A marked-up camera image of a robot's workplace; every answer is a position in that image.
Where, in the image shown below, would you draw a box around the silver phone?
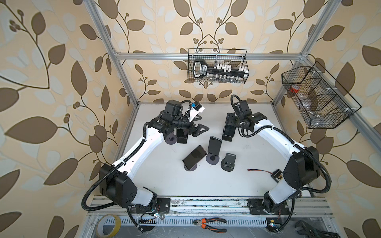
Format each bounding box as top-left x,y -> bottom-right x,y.
222,125 -> 236,138

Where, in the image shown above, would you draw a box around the green phone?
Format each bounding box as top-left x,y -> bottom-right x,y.
207,136 -> 222,156

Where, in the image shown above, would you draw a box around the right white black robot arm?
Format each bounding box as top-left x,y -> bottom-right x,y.
222,94 -> 332,215

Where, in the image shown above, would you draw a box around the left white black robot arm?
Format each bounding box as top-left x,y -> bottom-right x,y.
81,100 -> 209,218

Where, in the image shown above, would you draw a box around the black rectangular stand left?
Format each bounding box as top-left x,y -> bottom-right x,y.
177,136 -> 188,144

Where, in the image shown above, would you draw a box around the black rectangular stand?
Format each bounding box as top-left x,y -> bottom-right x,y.
222,135 -> 233,142
177,136 -> 188,144

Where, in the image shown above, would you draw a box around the black rectangular stand back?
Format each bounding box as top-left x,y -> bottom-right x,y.
222,135 -> 233,142

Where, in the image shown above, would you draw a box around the round dark stand front left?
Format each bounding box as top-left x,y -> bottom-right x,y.
184,164 -> 198,172

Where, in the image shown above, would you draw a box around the round black stand front right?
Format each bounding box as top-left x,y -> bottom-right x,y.
220,153 -> 236,172

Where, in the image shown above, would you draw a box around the black socket tool set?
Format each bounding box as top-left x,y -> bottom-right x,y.
190,59 -> 250,79

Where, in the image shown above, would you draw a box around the red capped item in basket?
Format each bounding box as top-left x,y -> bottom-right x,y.
290,84 -> 300,94

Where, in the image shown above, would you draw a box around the black charger board with connectors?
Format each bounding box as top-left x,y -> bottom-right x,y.
271,169 -> 283,183

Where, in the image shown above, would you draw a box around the orange black pliers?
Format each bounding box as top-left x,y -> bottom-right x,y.
192,217 -> 228,234

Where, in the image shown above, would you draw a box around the black adjustable wrench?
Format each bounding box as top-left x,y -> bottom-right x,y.
295,221 -> 341,238

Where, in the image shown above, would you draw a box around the yellow tape roll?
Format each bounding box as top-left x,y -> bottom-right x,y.
95,214 -> 122,238

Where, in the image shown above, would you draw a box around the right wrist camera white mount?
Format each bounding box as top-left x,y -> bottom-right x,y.
235,100 -> 252,117

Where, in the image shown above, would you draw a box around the red black cable with plug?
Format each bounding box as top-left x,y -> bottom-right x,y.
247,168 -> 273,175

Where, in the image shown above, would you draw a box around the black wire basket back wall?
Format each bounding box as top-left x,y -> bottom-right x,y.
188,48 -> 250,84

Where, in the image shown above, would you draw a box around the black wire basket wall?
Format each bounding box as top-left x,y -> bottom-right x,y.
281,61 -> 362,129
188,48 -> 250,84

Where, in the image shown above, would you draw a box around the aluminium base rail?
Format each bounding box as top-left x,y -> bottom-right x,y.
78,196 -> 346,238

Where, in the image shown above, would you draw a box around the black wire basket right wall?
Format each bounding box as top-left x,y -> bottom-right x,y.
281,61 -> 362,129

